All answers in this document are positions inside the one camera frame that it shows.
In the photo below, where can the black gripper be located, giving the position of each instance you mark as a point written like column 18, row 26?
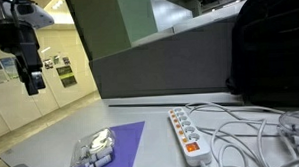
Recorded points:
column 12, row 35

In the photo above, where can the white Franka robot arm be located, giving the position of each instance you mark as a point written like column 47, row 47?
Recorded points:
column 37, row 15

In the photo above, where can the clear plastic bag white parts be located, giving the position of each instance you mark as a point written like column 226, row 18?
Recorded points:
column 95, row 148

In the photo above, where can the green pillar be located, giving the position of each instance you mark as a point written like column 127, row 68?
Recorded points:
column 110, row 25

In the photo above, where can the grey desk partition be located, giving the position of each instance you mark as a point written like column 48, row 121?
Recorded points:
column 165, row 66

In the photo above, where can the white power strip orange switches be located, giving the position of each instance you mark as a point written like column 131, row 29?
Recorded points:
column 188, row 138

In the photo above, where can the black backpack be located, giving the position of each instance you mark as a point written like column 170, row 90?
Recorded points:
column 271, row 49

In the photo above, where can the clear bag with white adapter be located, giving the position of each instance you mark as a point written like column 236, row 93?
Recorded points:
column 298, row 131

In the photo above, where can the small wall photo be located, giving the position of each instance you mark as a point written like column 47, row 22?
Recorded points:
column 56, row 59
column 48, row 63
column 66, row 61

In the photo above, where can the black wall poster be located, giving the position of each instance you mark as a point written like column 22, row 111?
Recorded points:
column 66, row 76

